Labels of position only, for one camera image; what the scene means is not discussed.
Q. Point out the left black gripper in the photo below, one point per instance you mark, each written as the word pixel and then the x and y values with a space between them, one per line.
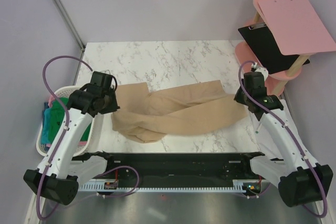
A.
pixel 113 107

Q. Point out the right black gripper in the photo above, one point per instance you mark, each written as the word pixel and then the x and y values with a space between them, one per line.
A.
pixel 238 97

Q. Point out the beige t shirt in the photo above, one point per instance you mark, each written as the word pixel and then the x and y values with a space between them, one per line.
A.
pixel 188 110

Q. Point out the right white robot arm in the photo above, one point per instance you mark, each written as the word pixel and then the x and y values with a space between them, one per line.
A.
pixel 301 179

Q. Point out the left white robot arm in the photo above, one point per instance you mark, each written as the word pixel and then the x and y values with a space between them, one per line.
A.
pixel 55 178

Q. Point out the pink two-tier side table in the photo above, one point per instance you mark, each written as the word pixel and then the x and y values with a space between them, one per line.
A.
pixel 276 82

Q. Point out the green t shirt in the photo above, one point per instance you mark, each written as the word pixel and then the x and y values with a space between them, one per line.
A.
pixel 56 115

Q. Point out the white plastic laundry basket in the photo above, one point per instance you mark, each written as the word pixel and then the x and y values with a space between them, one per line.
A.
pixel 81 148

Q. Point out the white paper sheet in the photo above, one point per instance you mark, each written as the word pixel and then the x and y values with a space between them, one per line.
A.
pixel 264 140

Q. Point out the black clipboard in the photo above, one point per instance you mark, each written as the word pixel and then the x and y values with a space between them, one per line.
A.
pixel 262 43

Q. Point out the blue t shirt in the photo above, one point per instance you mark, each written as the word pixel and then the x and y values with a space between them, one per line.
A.
pixel 46 125

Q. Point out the pink paper sheet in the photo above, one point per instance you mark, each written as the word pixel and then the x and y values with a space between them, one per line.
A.
pixel 296 27

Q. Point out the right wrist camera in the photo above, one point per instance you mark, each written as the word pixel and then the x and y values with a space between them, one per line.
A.
pixel 255 67

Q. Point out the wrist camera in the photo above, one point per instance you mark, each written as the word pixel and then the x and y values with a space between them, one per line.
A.
pixel 106 72
pixel 255 67

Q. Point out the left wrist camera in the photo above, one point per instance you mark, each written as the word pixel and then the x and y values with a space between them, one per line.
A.
pixel 106 72

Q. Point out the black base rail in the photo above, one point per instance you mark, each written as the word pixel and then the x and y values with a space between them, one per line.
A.
pixel 134 168

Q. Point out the white slotted cable duct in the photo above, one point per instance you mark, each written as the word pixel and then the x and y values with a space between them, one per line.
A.
pixel 226 186

